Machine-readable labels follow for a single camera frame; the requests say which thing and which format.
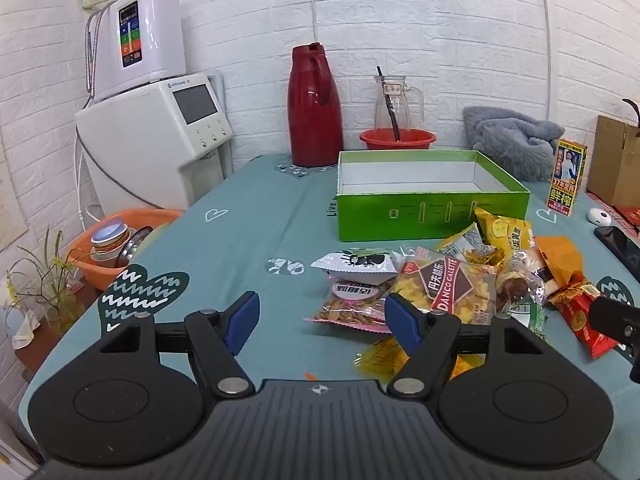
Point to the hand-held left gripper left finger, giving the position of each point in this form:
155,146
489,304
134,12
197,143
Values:
242,320

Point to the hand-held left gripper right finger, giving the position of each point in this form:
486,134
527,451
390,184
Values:
400,320

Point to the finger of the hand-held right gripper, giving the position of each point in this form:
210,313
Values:
615,322

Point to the pink peanut packet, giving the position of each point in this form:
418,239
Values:
345,305

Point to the white black snack packet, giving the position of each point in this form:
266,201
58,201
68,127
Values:
355,262

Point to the orange snack packet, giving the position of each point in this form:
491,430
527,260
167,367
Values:
560,260

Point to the green cardboard box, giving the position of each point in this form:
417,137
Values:
370,215

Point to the red snack packet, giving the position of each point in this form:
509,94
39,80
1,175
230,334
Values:
580,320

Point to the flat yellow snack packet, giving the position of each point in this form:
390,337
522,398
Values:
380,360

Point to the yellow cracker packet dark label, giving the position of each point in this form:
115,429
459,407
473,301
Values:
450,285

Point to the teal printed tablecloth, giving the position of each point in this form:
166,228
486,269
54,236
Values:
250,240

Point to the black phone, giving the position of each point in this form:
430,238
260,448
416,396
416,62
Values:
617,240

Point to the gold green snack packet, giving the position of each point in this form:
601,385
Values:
467,245

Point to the red plaid cloth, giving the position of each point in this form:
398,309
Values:
630,217

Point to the clear packet brown balls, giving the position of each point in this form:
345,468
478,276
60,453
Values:
515,285

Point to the white round device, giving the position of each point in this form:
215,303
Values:
600,216

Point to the metal bowl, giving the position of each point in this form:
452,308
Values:
132,250

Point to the yellow chip packet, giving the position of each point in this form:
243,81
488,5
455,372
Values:
505,232

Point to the yellow printed carton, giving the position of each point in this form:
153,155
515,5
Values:
565,195

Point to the blue lidded container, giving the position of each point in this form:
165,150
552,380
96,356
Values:
107,237

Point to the brown cardboard box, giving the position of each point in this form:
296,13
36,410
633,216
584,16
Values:
610,160

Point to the orange plastic basin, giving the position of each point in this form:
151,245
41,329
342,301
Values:
85,270

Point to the red plastic basket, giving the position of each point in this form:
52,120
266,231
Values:
380,141

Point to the green potted plant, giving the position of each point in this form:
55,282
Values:
50,270

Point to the red thermos jug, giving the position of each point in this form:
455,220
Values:
315,125

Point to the grey fluffy cloth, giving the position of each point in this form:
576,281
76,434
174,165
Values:
505,140

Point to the glass pitcher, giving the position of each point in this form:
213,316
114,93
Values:
405,110

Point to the white machine with screen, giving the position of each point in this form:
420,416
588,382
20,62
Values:
150,125

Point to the black chopsticks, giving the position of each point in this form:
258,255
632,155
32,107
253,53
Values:
387,100

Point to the white water purifier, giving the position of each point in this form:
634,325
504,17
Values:
150,25

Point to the white wall pipe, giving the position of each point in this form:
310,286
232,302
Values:
548,60

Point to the beige wall conduit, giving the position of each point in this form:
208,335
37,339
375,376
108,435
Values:
97,2

